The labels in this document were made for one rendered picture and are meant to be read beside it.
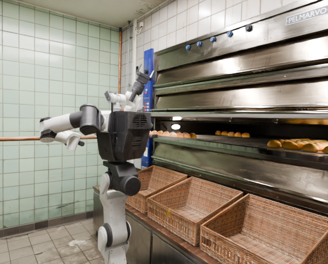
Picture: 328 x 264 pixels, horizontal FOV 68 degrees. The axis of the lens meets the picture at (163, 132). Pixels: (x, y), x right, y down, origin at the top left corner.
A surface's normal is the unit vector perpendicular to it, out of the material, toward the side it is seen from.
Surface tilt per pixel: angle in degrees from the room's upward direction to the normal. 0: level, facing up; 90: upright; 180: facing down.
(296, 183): 70
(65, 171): 90
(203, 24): 90
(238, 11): 90
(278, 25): 91
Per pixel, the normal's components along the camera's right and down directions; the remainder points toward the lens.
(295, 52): -0.74, -0.34
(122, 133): -0.59, 0.02
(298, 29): -0.81, 0.00
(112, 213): 0.60, -0.11
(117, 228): 0.57, -0.34
